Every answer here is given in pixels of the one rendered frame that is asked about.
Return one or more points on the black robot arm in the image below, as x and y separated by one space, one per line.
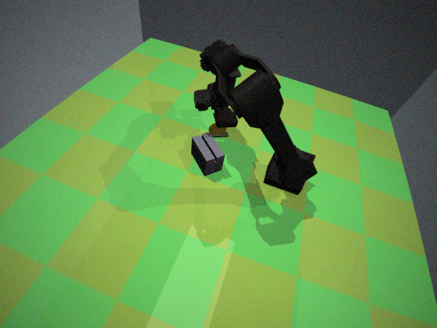
258 100

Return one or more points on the dark grey rectangular frame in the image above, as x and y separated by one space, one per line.
225 134

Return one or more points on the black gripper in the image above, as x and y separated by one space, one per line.
223 115

